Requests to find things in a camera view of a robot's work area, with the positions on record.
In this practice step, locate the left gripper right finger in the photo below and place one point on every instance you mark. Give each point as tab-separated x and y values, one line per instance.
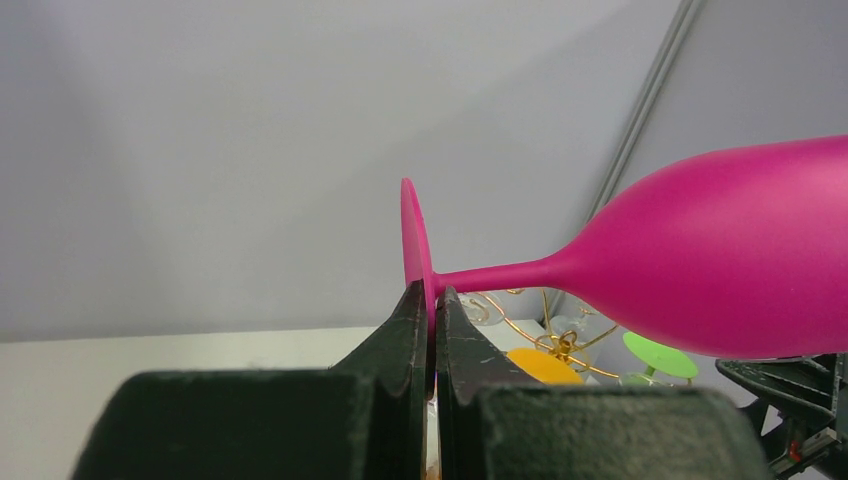
497	422

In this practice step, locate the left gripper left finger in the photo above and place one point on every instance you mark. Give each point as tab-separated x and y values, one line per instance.
363	418

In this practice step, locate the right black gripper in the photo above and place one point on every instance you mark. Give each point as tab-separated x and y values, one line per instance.
804	388

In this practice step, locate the orange plastic goblet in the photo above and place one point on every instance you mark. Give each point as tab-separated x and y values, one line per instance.
544	367

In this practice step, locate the gold wire wine glass rack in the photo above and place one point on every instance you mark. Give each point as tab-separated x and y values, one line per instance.
538	335

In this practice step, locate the clear short wine glass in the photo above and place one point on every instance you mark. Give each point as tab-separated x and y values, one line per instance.
575	315

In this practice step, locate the pink plastic goblet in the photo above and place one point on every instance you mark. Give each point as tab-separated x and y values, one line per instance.
738	253

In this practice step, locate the green plastic goblet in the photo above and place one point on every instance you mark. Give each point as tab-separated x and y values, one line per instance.
664	366

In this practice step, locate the clear tall flute glass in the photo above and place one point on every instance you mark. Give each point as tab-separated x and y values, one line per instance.
482	308

